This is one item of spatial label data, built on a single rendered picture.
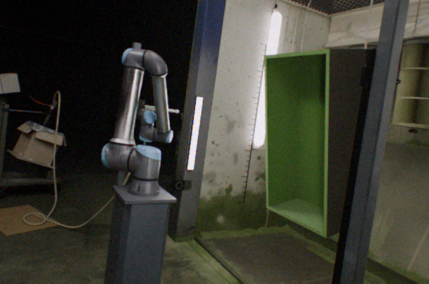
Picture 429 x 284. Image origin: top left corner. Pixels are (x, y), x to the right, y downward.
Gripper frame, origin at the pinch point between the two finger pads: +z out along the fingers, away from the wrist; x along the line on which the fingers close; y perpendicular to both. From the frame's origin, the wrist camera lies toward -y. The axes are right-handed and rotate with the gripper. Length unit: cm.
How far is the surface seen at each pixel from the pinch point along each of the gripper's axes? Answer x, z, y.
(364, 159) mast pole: 12, -196, -1
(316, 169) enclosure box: 127, -75, 27
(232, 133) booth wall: 90, -6, 11
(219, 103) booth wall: 72, -6, -15
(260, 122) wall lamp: 114, -13, -2
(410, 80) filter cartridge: 196, -96, -55
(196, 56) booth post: 46, -1, -52
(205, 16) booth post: 47, -6, -84
